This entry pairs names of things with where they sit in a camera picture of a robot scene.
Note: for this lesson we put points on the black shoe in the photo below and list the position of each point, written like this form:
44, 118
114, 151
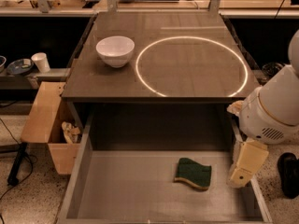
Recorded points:
288, 168

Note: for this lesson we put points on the blue plate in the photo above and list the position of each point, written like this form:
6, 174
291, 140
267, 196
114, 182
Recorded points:
20, 67

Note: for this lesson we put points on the crumpled paper in box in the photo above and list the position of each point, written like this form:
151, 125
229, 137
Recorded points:
72, 134

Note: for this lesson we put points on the green and yellow sponge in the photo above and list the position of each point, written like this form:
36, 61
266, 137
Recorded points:
193, 173

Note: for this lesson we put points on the open grey top drawer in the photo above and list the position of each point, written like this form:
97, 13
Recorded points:
128, 157

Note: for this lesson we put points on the white paper cup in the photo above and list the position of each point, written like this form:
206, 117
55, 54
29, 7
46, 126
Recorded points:
41, 61

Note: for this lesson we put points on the cardboard box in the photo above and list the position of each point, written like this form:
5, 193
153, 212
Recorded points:
45, 125

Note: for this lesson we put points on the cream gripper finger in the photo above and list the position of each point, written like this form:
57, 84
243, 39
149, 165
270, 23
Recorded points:
248, 158
235, 107

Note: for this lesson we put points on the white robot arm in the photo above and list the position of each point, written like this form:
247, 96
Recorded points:
268, 116

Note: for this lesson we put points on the grey cabinet with counter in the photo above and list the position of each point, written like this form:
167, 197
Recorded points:
179, 56

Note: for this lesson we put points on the white ceramic bowl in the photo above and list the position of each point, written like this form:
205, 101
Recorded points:
115, 51

